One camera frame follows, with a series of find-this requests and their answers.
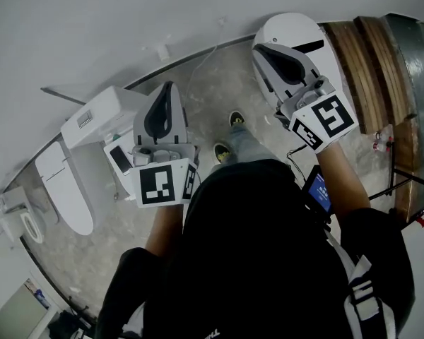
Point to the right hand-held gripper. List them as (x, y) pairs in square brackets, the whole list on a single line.
[(330, 118)]

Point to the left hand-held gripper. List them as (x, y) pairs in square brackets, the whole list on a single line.
[(159, 185)]

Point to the person's left forearm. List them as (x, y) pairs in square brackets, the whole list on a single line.
[(162, 228)]

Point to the person's right forearm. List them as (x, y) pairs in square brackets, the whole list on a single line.
[(342, 182)]

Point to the white oval toilet black strip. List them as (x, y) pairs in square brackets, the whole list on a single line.
[(282, 27)]

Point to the white toilet with square tank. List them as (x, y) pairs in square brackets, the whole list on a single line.
[(99, 115)]

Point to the white toilet with long lid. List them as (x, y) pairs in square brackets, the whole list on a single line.
[(67, 196)]

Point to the small white toilet open seat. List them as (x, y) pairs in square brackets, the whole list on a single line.
[(10, 203)]

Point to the black smartphone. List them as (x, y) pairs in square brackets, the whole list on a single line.
[(119, 159)]

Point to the person's right black yellow shoe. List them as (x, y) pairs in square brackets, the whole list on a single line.
[(237, 118)]

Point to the person's black yellow shoe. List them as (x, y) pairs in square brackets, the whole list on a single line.
[(222, 153), (237, 118)]

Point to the person's left black yellow shoe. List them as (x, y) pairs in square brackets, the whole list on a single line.
[(222, 153)]

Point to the stack of wooden planks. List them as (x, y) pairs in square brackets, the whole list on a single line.
[(371, 65)]

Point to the person's grey trousers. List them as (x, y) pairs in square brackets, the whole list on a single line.
[(247, 147)]

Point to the long black rod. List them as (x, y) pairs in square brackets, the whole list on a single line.
[(61, 95)]

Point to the small bottle with red cap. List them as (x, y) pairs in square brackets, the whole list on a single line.
[(383, 135), (381, 145)]

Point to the black device with blue screen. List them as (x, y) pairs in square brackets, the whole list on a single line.
[(319, 193)]

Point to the wooden board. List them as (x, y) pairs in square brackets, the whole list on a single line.
[(404, 161)]

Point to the black metal stand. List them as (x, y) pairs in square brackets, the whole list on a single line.
[(410, 178)]

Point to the person's black shirt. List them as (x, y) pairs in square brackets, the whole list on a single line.
[(251, 260)]

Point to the black bag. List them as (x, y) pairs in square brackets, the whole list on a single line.
[(67, 325)]

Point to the white cabinet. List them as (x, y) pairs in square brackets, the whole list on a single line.
[(17, 309)]

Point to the white wall socket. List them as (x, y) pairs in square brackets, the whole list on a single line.
[(222, 21)]

